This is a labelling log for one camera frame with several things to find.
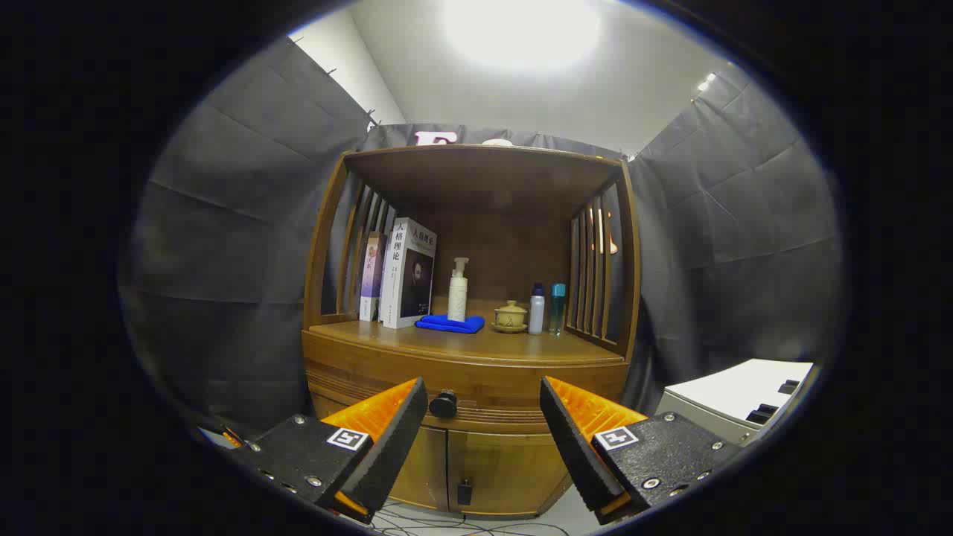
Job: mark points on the wooden drawer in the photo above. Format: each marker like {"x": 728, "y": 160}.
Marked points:
{"x": 506, "y": 387}

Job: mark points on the thin purple book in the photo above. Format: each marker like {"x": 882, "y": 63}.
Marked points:
{"x": 371, "y": 275}

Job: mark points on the wooden cabinet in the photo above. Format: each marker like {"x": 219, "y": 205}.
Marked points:
{"x": 484, "y": 186}

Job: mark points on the teal bottle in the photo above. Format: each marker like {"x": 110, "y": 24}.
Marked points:
{"x": 557, "y": 305}

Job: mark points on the thick white book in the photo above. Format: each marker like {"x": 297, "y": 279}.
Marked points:
{"x": 408, "y": 275}

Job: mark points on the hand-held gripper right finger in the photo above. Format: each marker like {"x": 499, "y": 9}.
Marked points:
{"x": 569, "y": 439}

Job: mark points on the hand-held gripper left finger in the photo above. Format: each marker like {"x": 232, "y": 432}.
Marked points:
{"x": 398, "y": 432}

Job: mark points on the white grey appliance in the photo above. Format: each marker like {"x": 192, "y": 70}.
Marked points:
{"x": 737, "y": 391}

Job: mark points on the yellow lidded teacup with saucer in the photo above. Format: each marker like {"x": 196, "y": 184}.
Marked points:
{"x": 511, "y": 316}

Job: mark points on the blue folded cloth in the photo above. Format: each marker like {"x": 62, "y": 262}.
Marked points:
{"x": 447, "y": 324}

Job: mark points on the wooden countertop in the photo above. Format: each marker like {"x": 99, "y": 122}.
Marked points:
{"x": 461, "y": 344}

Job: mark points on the white pump bottle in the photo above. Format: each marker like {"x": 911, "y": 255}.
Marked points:
{"x": 457, "y": 298}

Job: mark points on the black backdrop cloth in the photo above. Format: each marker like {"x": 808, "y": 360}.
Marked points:
{"x": 238, "y": 223}

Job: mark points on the white bottle with blue cap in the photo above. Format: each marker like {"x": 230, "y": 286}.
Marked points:
{"x": 537, "y": 313}

